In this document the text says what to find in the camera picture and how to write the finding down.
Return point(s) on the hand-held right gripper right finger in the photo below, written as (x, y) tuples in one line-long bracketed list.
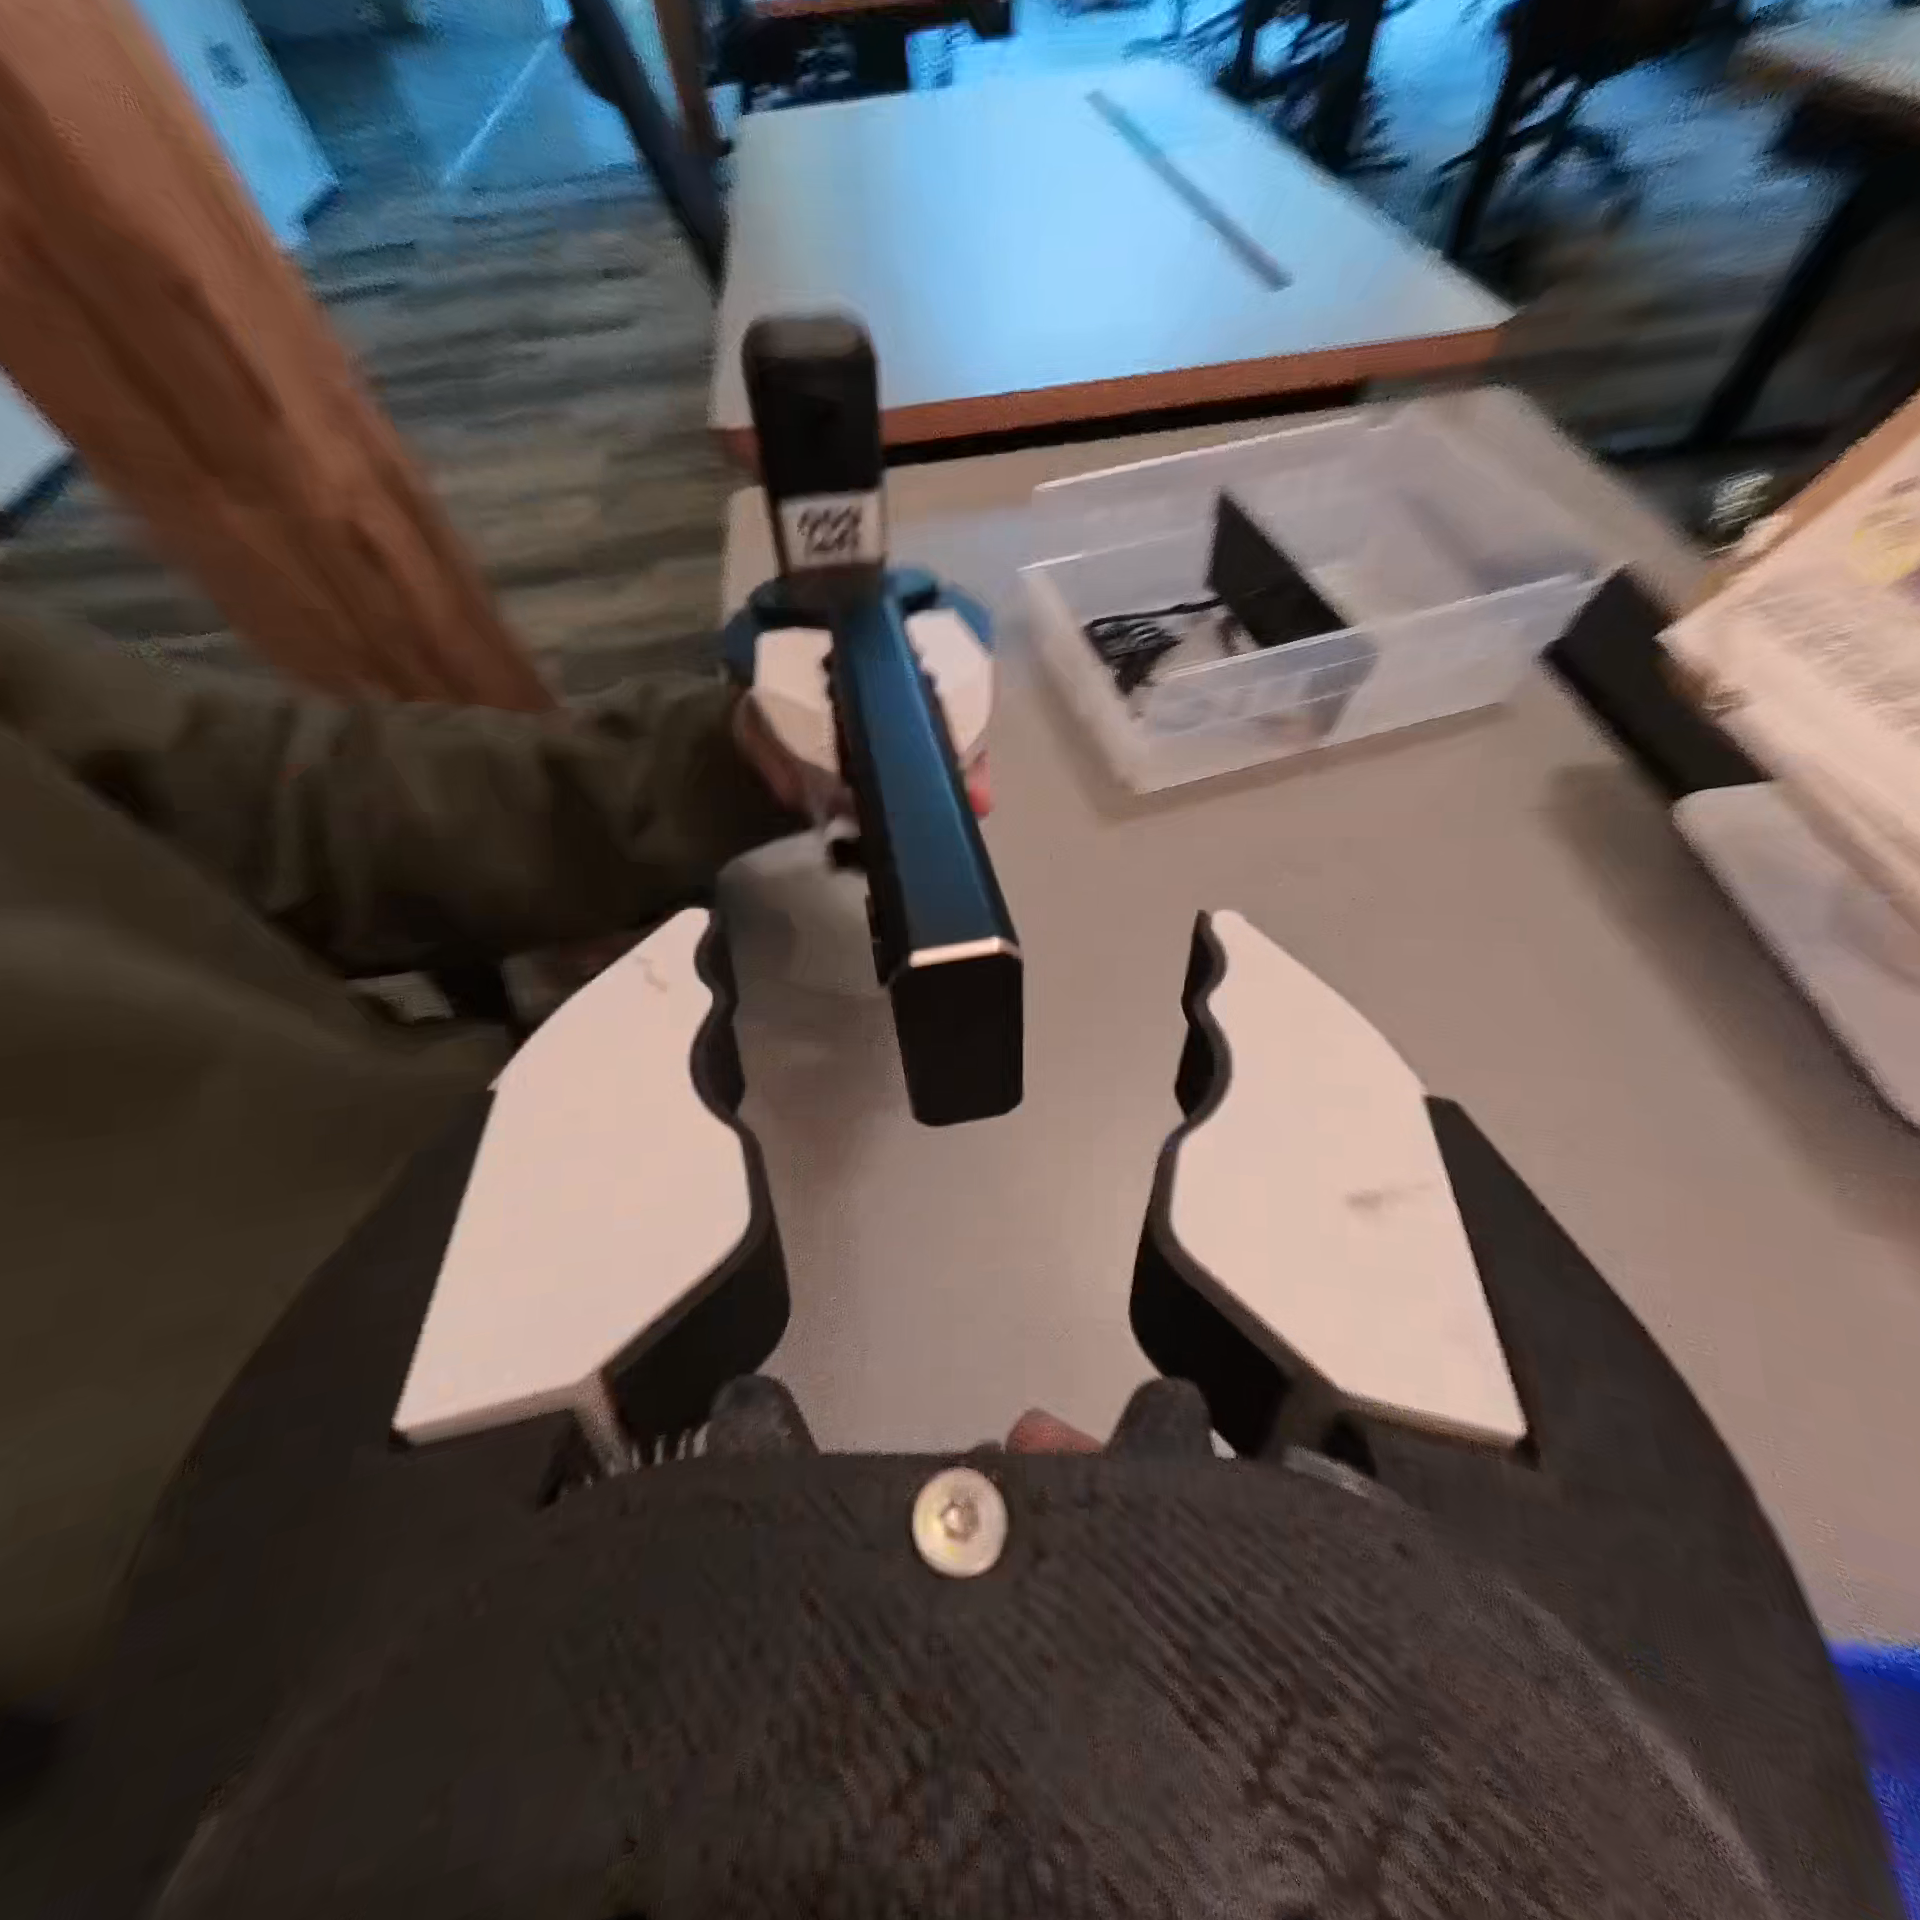
[(1335, 1200)]

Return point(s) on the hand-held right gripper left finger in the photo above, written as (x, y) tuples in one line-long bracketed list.
[(584, 1200)]

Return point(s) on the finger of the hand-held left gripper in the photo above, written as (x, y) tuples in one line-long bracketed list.
[(789, 690), (952, 683)]

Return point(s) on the black stand post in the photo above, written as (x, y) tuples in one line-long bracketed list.
[(938, 901)]

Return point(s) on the person's left forearm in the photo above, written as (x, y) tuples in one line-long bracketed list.
[(374, 810)]

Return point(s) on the white desk with wooden edge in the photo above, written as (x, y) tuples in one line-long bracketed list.
[(1021, 240)]

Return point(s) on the grey desk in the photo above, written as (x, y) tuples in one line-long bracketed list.
[(1424, 930)]

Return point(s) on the wooden desk with black legs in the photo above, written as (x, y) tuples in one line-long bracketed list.
[(1844, 90)]

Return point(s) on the person's left hand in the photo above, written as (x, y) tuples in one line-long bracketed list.
[(976, 793)]

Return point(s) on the black divider panel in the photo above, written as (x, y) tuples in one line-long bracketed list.
[(1274, 578)]

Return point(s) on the clear plastic box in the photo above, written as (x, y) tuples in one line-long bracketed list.
[(1351, 690)]

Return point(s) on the white plastic stand base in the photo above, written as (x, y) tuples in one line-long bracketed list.
[(1815, 930)]

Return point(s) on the wooden column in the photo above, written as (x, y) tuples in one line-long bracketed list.
[(210, 345)]

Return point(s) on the printed instruction sheet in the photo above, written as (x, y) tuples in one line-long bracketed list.
[(1815, 660)]

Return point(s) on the blue box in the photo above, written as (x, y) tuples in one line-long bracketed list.
[(1882, 1725)]

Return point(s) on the wooden document board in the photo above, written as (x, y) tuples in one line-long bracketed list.
[(1852, 451)]

